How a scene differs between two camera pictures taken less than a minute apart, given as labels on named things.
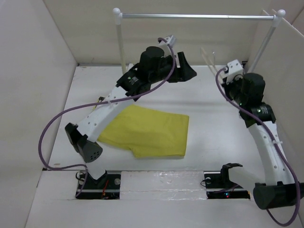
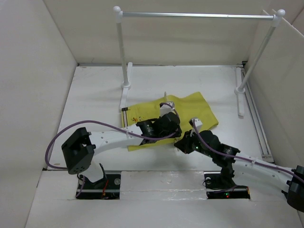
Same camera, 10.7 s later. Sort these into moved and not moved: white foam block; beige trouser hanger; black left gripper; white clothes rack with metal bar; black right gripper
Moved: beige trouser hanger; black left gripper; black right gripper
Not moved: white clothes rack with metal bar; white foam block
